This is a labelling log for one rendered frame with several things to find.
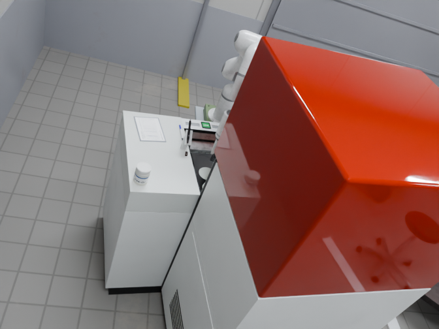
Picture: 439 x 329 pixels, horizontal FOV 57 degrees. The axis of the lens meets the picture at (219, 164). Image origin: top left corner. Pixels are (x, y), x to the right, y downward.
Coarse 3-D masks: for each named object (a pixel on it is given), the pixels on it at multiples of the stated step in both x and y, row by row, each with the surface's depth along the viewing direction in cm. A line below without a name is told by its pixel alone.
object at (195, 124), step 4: (184, 120) 244; (188, 120) 245; (192, 120) 246; (196, 120) 248; (184, 124) 241; (188, 124) 243; (192, 124) 244; (196, 124) 246; (200, 124) 246; (212, 124) 250; (216, 124) 252; (192, 128) 241; (196, 128) 242; (200, 128) 243; (212, 128) 247; (216, 128) 249
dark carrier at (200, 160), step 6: (192, 156) 232; (198, 156) 233; (204, 156) 235; (210, 156) 237; (198, 162) 230; (204, 162) 231; (210, 162) 233; (198, 168) 225; (198, 174) 222; (198, 180) 219; (204, 180) 220
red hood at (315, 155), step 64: (256, 64) 153; (320, 64) 148; (384, 64) 171; (256, 128) 149; (320, 128) 114; (384, 128) 127; (256, 192) 145; (320, 192) 110; (384, 192) 108; (256, 256) 142; (320, 256) 126; (384, 256) 136
